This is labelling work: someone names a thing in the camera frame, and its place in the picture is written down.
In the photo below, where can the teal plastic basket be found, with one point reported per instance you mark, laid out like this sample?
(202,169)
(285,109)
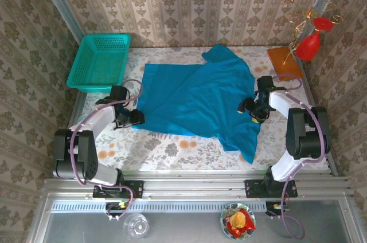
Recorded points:
(97,62)

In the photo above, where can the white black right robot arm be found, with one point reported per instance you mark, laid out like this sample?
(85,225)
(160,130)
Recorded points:
(306,137)

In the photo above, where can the red snack packet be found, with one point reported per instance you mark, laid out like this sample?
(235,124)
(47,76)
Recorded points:
(248,227)

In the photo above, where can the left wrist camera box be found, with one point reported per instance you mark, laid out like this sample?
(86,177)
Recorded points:
(119,92)

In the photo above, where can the grey metal shelf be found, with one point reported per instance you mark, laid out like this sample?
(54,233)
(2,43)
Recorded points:
(186,227)

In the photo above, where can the yellow orange snack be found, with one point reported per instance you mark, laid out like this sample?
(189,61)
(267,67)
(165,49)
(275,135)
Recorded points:
(238,219)

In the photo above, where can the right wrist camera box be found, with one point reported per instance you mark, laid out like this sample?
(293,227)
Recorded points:
(264,83)

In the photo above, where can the floral tablecloth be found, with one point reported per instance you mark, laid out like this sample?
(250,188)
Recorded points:
(172,154)

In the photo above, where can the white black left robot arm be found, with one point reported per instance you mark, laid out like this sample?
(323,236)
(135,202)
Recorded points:
(94,118)

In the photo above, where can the blue t-shirt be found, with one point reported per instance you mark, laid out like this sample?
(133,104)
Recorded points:
(200,102)

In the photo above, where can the aluminium frame rail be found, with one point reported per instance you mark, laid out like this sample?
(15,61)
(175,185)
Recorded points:
(195,187)

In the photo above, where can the black adapter board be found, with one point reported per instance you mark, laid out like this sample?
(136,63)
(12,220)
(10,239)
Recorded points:
(272,208)
(114,207)

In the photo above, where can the patterned plate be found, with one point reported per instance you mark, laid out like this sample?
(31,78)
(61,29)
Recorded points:
(224,220)

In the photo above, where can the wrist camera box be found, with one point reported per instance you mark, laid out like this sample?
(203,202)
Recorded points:
(264,83)
(119,92)

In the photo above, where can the red plastic wine glass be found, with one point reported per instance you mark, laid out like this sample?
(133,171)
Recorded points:
(308,46)

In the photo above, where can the clear plastic cup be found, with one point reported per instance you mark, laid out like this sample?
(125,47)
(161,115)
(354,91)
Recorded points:
(137,227)

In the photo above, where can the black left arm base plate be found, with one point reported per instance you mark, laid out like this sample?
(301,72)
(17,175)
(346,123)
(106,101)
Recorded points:
(137,189)

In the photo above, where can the pale green cup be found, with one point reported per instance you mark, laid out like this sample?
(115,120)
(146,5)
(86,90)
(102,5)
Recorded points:
(81,119)

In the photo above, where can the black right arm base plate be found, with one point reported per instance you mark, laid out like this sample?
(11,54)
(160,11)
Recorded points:
(251,189)

